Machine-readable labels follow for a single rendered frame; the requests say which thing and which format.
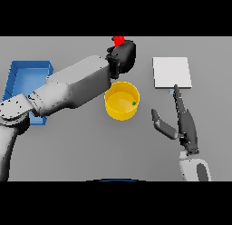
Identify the blue tray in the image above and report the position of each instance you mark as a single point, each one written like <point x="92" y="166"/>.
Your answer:
<point x="25" y="80"/>

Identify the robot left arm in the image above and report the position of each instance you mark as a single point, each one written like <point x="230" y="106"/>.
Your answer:
<point x="75" y="82"/>

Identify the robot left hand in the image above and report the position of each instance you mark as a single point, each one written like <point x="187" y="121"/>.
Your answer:
<point x="125" y="56"/>

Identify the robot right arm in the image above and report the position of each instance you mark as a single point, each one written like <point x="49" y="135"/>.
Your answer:
<point x="193" y="168"/>

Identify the green nut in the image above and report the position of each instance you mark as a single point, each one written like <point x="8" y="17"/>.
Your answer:
<point x="133" y="103"/>

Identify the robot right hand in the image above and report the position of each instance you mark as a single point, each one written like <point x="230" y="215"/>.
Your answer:
<point x="187" y="125"/>

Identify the pale square scale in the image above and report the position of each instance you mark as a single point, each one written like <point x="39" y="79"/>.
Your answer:
<point x="172" y="73"/>

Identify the red beaker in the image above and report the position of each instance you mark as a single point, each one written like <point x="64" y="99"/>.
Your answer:
<point x="119" y="40"/>

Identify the yellow bowl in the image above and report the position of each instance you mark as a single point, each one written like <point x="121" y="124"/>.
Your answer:
<point x="122" y="102"/>

